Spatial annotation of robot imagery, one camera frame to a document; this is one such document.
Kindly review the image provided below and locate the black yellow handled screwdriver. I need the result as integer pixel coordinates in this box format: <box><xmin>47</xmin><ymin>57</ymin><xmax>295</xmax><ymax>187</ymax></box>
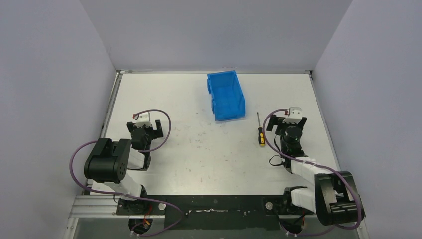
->
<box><xmin>257</xmin><ymin>112</ymin><xmax>265</xmax><ymax>147</ymax></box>

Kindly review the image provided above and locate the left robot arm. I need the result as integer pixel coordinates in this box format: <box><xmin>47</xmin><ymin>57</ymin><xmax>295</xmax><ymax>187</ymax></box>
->
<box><xmin>84</xmin><ymin>119</ymin><xmax>164</xmax><ymax>215</ymax></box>

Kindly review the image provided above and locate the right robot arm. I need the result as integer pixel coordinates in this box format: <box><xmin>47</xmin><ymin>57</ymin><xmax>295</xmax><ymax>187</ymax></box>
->
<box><xmin>263</xmin><ymin>113</ymin><xmax>365</xmax><ymax>230</ymax></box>

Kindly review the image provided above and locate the blue plastic storage bin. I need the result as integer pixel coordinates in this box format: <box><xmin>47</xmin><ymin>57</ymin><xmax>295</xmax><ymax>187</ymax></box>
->
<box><xmin>207</xmin><ymin>70</ymin><xmax>246</xmax><ymax>121</ymax></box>

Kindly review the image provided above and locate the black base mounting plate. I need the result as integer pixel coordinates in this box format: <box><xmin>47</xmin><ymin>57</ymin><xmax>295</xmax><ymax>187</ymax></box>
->
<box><xmin>116</xmin><ymin>194</ymin><xmax>314</xmax><ymax>231</ymax></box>

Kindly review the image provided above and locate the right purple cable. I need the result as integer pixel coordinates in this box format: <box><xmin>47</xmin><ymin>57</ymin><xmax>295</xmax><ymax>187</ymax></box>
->
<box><xmin>262</xmin><ymin>108</ymin><xmax>363</xmax><ymax>238</ymax></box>

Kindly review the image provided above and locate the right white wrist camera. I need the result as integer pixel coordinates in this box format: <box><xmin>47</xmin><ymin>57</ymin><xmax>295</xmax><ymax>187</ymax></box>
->
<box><xmin>283</xmin><ymin>107</ymin><xmax>303</xmax><ymax>124</ymax></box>

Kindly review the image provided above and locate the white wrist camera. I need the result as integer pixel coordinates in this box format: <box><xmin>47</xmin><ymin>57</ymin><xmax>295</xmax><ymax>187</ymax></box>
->
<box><xmin>283</xmin><ymin>107</ymin><xmax>303</xmax><ymax>124</ymax></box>
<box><xmin>133</xmin><ymin>112</ymin><xmax>152</xmax><ymax>128</ymax></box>

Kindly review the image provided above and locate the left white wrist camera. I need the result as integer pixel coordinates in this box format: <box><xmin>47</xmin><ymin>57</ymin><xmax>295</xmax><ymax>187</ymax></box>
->
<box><xmin>133</xmin><ymin>112</ymin><xmax>152</xmax><ymax>128</ymax></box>

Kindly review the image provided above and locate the aluminium front rail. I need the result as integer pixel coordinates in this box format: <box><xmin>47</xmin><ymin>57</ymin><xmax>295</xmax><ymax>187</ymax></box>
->
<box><xmin>71</xmin><ymin>195</ymin><xmax>305</xmax><ymax>220</ymax></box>

